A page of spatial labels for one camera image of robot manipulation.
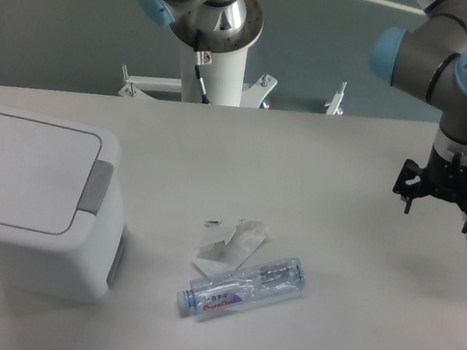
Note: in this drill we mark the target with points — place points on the silver robot arm base joint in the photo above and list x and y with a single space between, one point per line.
217 26

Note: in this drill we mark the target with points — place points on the white plastic trash can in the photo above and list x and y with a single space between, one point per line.
62 220

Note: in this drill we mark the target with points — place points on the crumpled white paper wrapper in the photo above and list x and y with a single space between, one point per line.
226 246

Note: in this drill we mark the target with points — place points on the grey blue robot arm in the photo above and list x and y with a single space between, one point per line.
430 64

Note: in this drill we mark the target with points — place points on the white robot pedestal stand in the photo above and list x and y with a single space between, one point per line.
206 77

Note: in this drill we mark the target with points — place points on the crushed clear plastic bottle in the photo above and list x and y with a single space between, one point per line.
231 292

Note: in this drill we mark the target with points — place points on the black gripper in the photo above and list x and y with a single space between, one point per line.
443 179

